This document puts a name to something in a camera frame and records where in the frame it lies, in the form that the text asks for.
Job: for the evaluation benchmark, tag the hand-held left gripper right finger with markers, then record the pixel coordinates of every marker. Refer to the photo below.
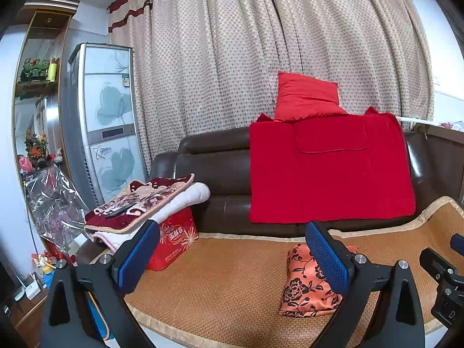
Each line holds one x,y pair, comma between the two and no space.
326,257

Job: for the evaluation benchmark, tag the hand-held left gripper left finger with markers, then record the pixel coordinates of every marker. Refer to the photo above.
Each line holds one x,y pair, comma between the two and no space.
139,257

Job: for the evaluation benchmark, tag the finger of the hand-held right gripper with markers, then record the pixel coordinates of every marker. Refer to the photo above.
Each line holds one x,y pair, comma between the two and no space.
457,243
435,261

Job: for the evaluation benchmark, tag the orange floral shirt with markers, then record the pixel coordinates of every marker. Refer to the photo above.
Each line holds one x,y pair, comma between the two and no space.
301,290

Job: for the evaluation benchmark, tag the red printed tin box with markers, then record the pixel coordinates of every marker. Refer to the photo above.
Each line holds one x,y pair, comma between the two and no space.
174,239

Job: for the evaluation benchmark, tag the black remote control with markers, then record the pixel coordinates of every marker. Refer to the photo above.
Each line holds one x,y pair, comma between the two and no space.
119,211

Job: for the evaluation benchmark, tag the maroon floral plush blanket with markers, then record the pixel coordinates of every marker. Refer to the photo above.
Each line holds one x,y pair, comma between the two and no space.
152,192

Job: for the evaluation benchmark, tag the white quilted pad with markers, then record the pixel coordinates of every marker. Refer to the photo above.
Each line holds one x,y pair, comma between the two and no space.
188,197

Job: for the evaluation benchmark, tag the red blanket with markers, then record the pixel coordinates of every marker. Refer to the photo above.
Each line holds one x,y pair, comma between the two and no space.
326,174

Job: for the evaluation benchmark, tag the woven rattan mat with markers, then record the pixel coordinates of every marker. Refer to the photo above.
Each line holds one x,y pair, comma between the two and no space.
224,279

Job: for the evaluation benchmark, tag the small toy figure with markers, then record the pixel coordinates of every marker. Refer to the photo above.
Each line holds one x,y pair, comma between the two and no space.
43,263

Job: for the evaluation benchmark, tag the clear plastic wrapping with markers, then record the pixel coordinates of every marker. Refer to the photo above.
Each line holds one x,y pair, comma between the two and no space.
50,203

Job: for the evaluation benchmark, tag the white box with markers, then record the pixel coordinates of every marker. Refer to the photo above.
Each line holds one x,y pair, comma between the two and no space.
32,287

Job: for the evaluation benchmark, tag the brown leather sofa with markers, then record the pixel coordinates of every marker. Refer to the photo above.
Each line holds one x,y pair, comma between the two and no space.
217,174

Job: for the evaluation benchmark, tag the white rod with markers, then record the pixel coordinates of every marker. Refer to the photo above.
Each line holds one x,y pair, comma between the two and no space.
413,119

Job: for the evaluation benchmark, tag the standing air conditioner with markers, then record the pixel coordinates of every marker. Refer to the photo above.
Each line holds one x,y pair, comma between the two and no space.
108,123

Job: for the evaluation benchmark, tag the artificial flower arrangement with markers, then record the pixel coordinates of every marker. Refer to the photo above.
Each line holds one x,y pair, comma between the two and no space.
36,148

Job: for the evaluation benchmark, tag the red pillow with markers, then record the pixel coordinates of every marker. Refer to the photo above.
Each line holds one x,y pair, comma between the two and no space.
304,94

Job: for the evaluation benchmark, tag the yellow bottle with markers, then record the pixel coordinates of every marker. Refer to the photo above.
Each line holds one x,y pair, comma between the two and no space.
53,69

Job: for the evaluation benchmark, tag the beige dotted curtain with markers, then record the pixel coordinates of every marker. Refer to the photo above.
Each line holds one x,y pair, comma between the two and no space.
217,61

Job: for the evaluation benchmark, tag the green ornament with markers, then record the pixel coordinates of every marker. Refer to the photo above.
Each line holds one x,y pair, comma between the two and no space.
34,68

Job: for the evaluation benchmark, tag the wooden display cabinet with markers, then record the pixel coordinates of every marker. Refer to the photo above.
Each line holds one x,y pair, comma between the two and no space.
47,21

